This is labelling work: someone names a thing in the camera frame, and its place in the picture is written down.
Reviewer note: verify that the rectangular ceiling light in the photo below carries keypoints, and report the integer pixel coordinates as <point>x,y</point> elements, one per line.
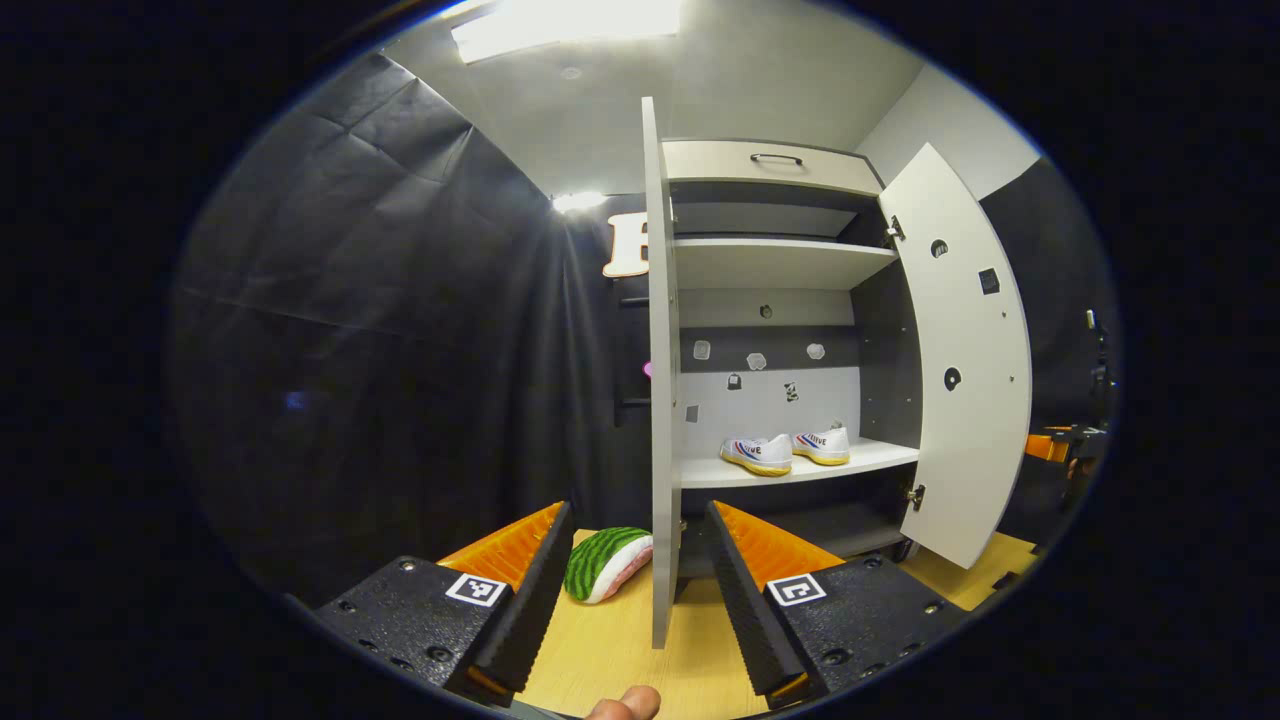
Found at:
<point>565,25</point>

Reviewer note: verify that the white striped shoe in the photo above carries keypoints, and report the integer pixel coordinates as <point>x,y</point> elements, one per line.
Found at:
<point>760,453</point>
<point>825,443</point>

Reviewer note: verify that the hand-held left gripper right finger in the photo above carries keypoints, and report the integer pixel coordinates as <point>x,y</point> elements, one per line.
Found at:
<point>750,600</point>

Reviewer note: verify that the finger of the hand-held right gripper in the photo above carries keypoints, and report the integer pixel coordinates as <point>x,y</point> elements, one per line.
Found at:
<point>1045,446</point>

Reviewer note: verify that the small bright lamp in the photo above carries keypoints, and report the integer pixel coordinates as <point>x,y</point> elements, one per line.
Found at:
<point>578,201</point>

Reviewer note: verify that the white cabinet drawer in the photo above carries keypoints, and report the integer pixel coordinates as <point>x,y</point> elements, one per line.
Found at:
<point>720,162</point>

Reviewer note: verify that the white cabinet door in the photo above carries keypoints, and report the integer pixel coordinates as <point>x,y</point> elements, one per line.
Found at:
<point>660,350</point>
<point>965,420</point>

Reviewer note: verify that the grey white shoe cabinet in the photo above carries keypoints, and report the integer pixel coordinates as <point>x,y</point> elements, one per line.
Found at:
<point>780,265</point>

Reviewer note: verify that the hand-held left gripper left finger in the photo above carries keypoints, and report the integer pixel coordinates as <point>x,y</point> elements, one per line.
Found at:
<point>525,610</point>

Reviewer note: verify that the black backdrop cloth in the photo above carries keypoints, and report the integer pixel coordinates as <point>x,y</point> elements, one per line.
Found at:
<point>380,300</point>

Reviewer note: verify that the watermelon pattern cushion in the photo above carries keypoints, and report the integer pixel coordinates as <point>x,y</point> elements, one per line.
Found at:
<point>608,563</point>

